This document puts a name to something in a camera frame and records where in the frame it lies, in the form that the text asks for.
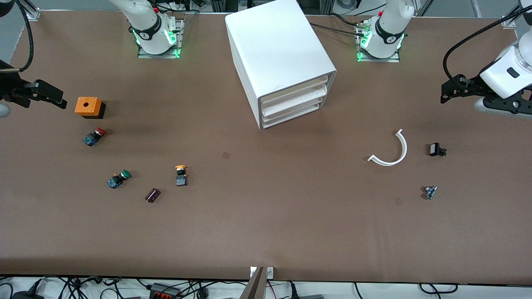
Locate white curved plastic strip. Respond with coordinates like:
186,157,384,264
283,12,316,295
367,129,408,167

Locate orange button enclosure box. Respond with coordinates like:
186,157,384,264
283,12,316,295
75,97,106,120

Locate black looped floor cable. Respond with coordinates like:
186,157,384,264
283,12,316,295
419,283,459,295

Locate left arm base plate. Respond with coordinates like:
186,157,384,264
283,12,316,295
356,19,401,63

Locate brown wooden post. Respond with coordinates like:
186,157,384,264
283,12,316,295
239,267,267,299

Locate thin black base cable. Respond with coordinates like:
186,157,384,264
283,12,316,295
330,12,363,27

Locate black sleeved base cable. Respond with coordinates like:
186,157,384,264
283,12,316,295
310,22,368,39

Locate green push button switch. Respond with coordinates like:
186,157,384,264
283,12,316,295
107,169,132,189

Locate black power strip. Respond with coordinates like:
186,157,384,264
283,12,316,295
150,283,182,299

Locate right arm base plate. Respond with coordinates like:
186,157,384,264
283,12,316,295
137,15,186,59

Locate red push button switch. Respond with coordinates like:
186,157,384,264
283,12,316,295
82,128,107,147

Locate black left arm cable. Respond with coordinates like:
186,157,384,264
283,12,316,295
442,4,532,81

